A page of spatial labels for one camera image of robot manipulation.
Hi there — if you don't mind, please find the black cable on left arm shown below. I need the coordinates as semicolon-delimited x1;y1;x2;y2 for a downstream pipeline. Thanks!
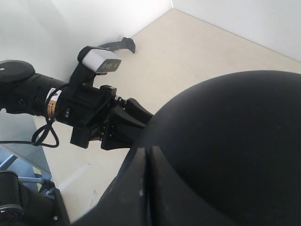
0;83;70;148

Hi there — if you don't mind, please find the black helmet with tinted visor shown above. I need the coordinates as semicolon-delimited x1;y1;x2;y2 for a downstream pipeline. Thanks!
71;70;301;226

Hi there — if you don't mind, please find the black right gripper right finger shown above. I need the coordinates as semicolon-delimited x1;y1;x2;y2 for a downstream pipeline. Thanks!
149;146;235;226

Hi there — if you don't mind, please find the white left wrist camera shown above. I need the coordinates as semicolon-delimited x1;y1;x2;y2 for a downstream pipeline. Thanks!
78;46;121;73

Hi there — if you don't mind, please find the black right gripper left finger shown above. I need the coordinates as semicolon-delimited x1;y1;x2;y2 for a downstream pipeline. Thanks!
72;148;148;226

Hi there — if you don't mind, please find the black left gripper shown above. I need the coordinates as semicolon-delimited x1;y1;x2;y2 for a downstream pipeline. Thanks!
56;86;153;150

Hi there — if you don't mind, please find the blue metal frame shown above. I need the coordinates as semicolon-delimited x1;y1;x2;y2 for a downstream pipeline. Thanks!
0;145;55;195

